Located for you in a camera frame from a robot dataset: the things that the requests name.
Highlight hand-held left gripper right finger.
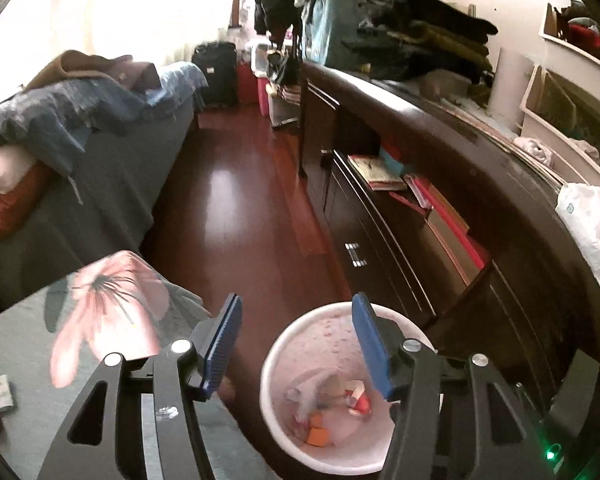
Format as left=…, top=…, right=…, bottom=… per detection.
left=351, top=292, right=553, bottom=480

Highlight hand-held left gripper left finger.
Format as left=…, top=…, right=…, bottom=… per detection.
left=37, top=293, right=243, bottom=480

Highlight white trash bin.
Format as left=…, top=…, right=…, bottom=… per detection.
left=260, top=301, right=443, bottom=477

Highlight red and white tube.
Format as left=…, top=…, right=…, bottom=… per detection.
left=342, top=380, right=373, bottom=417

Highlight white tissue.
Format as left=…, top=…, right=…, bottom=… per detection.
left=285, top=372, right=341, bottom=422

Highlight orange box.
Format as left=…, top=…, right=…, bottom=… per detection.
left=305, top=426, right=333, bottom=447

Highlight red books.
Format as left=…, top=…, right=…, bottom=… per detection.
left=405, top=172, right=487, bottom=286

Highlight open book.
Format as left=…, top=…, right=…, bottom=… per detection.
left=347, top=154, right=408, bottom=192

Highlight grey floral tablecloth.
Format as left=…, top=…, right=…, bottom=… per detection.
left=0, top=250, right=281, bottom=480

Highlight bed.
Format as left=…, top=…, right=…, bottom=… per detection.
left=0, top=50, right=211, bottom=321

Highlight dark wooden dresser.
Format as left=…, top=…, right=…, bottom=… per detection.
left=297, top=62, right=600, bottom=461

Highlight white plastic bag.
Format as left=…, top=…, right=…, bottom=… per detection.
left=555, top=182, right=600, bottom=326

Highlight striped bag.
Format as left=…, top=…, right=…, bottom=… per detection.
left=265, top=50, right=301, bottom=128

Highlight black suitcase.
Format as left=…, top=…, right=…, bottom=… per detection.
left=191, top=40, right=239, bottom=109

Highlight pink comforter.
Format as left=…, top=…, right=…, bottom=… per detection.
left=0, top=147, right=56, bottom=241

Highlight blue quilt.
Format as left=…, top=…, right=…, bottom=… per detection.
left=0, top=60, right=208, bottom=176

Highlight clear plastic storage box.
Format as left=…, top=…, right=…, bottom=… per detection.
left=247, top=40, right=271, bottom=78

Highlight brown folded blanket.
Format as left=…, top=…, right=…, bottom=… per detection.
left=22, top=49, right=161, bottom=96

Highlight dark folded clothes stack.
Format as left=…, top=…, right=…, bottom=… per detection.
left=355, top=0, right=498, bottom=83

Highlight white lattice shelf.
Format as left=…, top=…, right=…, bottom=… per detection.
left=517, top=2, right=600, bottom=196

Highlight black hanging coat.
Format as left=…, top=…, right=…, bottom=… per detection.
left=254, top=0, right=311, bottom=43

